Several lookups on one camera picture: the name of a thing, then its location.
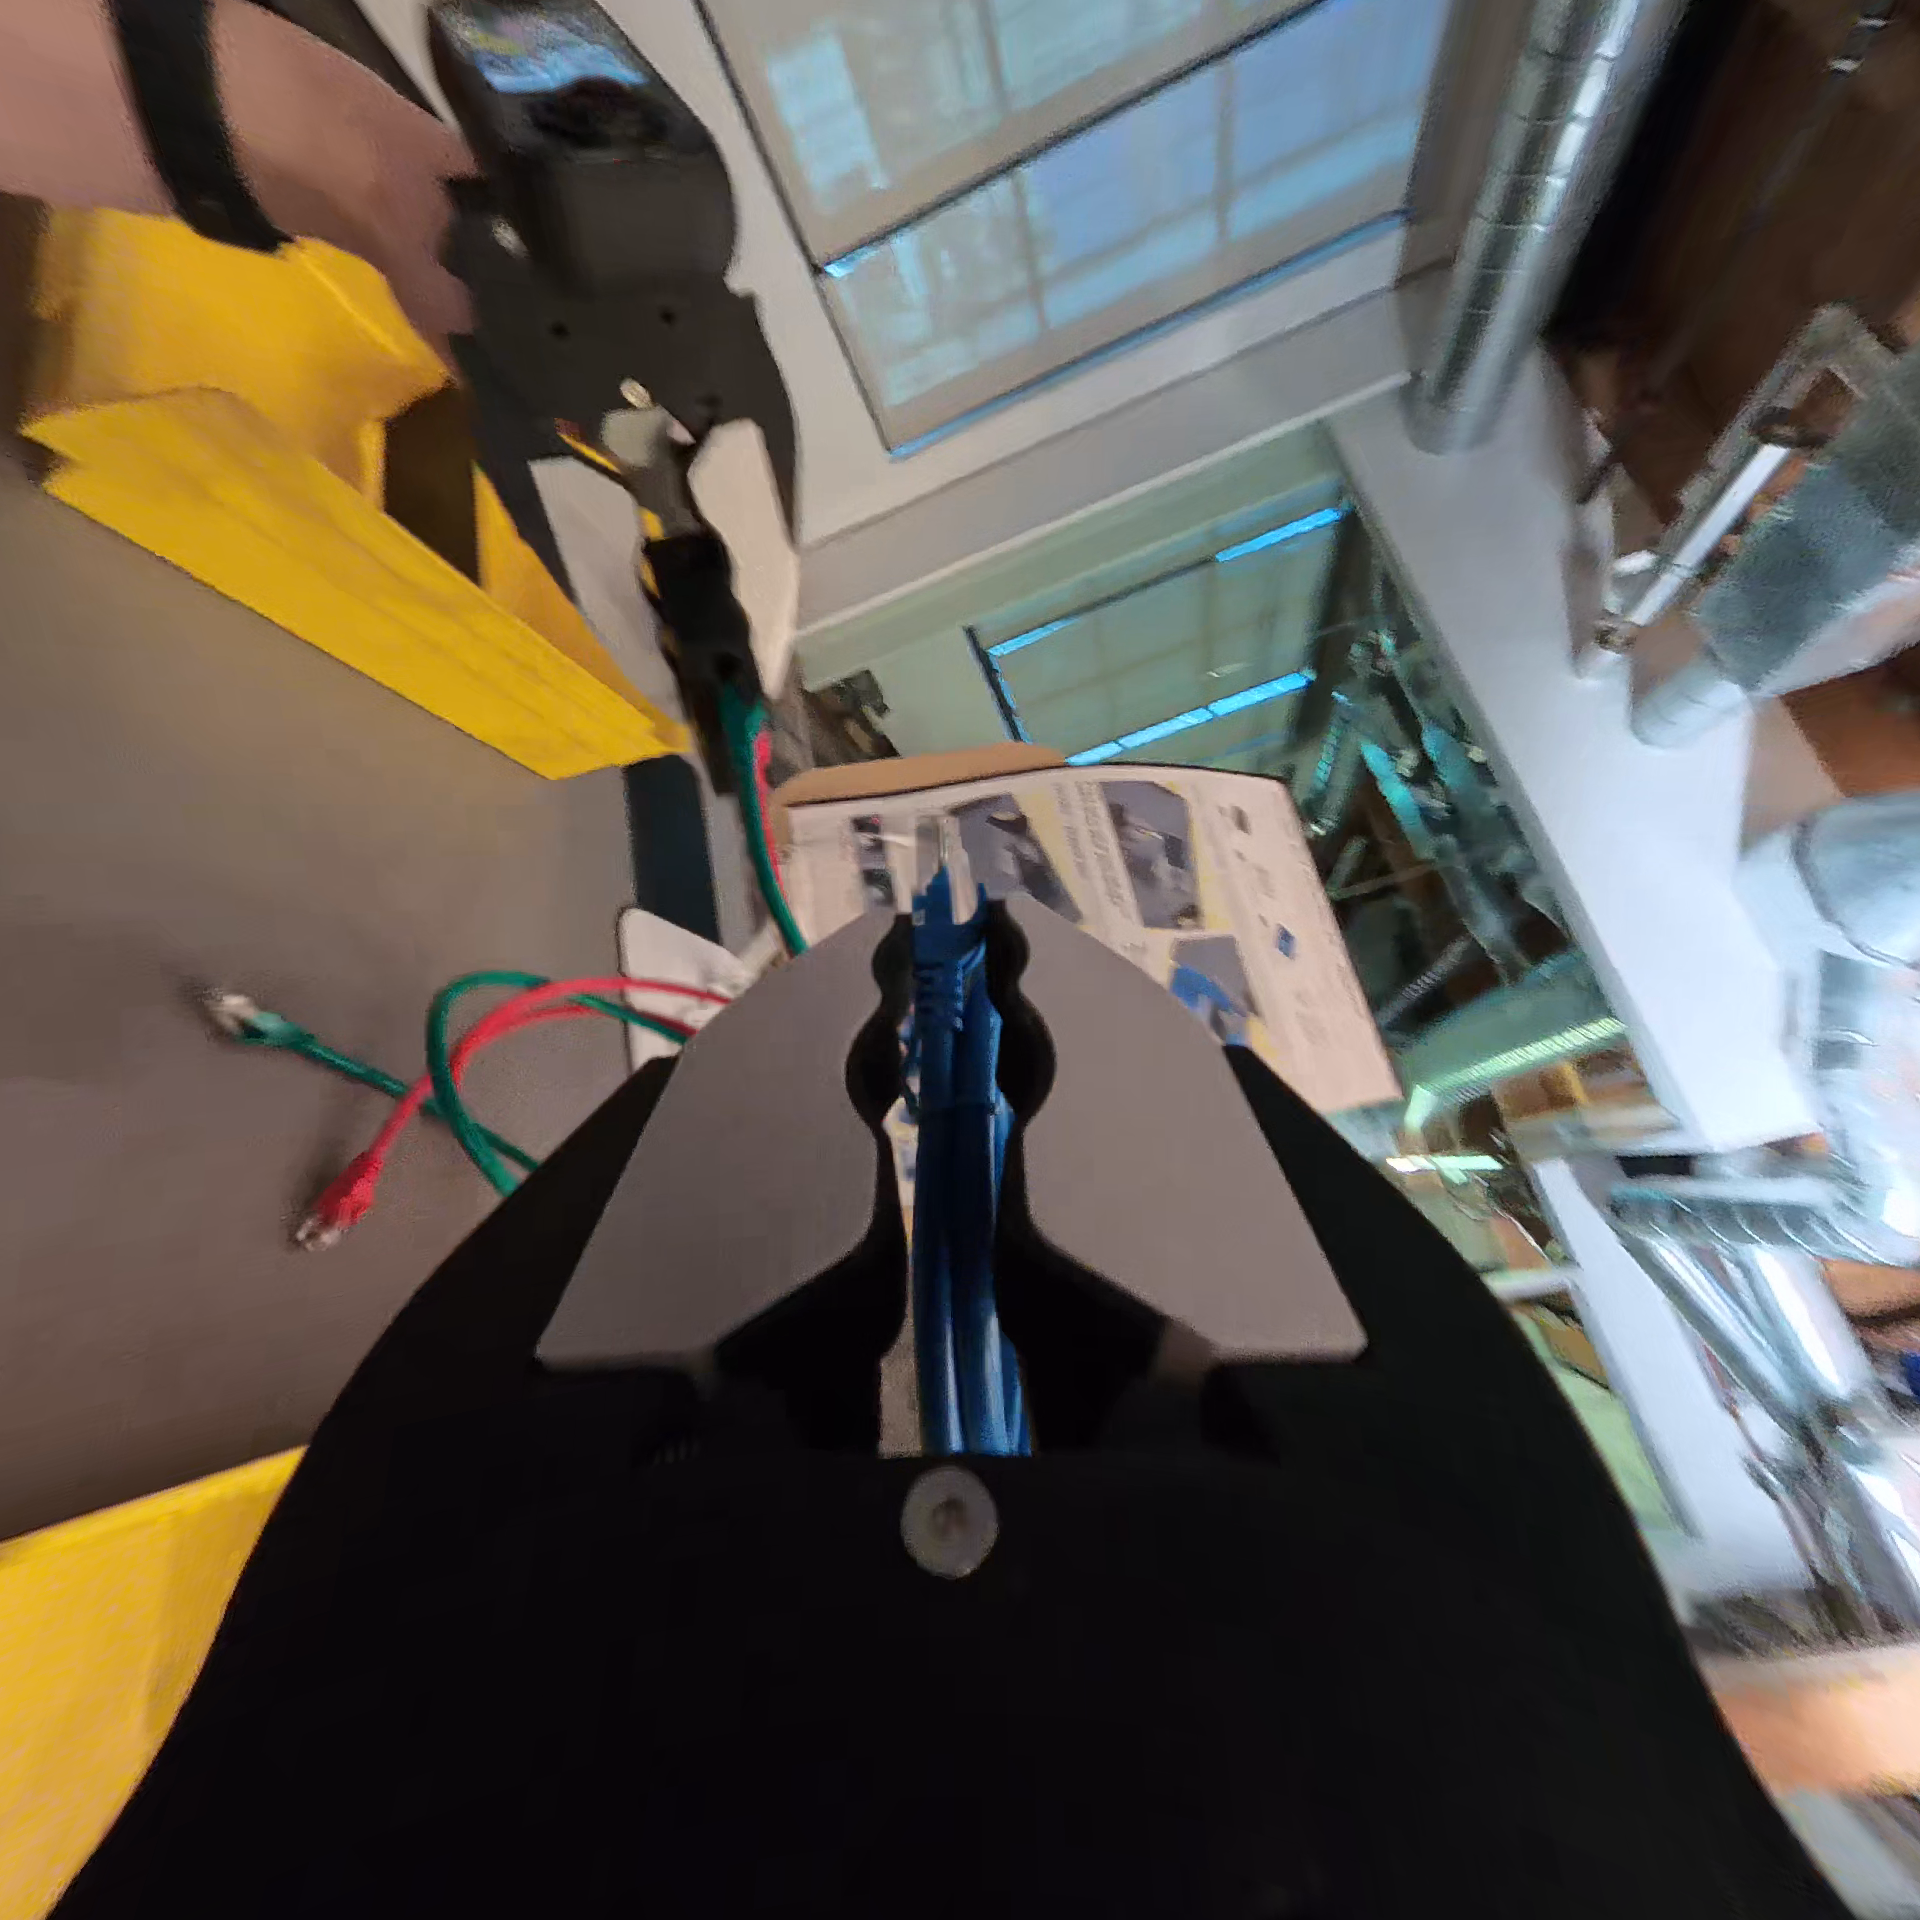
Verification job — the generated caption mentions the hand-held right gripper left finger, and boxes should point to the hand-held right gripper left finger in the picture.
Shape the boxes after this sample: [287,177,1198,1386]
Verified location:
[535,907,911,1371]

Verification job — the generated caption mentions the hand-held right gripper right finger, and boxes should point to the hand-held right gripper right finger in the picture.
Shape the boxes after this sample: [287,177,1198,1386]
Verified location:
[981,901,1369,1365]

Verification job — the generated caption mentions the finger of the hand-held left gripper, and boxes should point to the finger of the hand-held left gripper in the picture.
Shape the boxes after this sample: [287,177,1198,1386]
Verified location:
[685,420,803,703]
[532,463,687,705]

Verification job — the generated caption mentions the blue ethernet cable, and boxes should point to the blue ethernet cable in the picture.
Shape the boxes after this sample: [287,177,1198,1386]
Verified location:
[891,863,1039,1459]

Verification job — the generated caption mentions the green ethernet cable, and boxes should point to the green ethernet cable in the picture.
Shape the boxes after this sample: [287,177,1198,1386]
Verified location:
[202,682,816,1199]

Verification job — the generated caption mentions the red ethernet cable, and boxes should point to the red ethernet cable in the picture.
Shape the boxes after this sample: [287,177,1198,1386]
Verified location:
[292,733,779,1254]

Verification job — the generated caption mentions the yellow plastic bin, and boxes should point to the yellow plastic bin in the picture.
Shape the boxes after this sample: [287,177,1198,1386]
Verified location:
[0,1446,312,1920]
[22,203,695,783]

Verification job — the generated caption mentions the person's left hand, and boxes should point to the person's left hand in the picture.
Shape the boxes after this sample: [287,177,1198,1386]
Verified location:
[223,0,486,337]

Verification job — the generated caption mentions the white mounting plate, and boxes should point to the white mounting plate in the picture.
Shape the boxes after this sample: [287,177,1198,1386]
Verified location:
[618,905,756,1071]

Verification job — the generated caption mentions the brown backing board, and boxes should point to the brown backing board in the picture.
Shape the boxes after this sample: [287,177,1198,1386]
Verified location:
[767,744,1070,808]

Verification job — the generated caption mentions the printed instruction sheet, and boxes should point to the printed instruction sheet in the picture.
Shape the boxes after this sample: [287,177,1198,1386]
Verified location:
[784,765,1407,1117]

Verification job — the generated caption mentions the black flat object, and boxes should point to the black flat object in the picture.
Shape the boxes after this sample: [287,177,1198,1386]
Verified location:
[623,754,726,942]

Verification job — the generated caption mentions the black wristband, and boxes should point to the black wristband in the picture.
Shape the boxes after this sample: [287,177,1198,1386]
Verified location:
[103,0,298,254]

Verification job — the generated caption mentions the glass window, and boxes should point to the glass window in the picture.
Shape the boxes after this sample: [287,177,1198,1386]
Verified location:
[695,0,1451,457]

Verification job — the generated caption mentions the insulated silver pipes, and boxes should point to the insulated silver pipes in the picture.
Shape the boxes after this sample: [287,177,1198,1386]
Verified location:
[1608,1183,1920,1626]

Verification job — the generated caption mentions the wooden beam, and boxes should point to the wooden beam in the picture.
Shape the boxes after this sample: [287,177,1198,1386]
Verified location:
[1706,1647,1920,1799]

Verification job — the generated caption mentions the metal pipe with brass end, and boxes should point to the metal pipe with brass end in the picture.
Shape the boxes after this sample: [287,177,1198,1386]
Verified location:
[1594,307,1895,650]

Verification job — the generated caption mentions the silver elbow duct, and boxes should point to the silver elbow duct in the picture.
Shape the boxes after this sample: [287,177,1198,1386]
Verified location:
[1736,793,1920,1202]

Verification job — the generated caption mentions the spiral metal air duct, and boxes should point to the spiral metal air duct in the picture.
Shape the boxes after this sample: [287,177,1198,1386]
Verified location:
[1397,0,1686,457]

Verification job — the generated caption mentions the rectangular metal air duct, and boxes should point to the rectangular metal air duct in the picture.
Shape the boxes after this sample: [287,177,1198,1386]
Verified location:
[1632,391,1920,748]

